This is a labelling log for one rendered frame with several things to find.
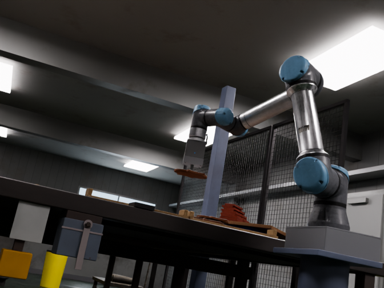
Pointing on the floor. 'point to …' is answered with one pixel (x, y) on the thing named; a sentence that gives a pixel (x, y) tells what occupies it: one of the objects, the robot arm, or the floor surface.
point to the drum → (52, 270)
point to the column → (324, 267)
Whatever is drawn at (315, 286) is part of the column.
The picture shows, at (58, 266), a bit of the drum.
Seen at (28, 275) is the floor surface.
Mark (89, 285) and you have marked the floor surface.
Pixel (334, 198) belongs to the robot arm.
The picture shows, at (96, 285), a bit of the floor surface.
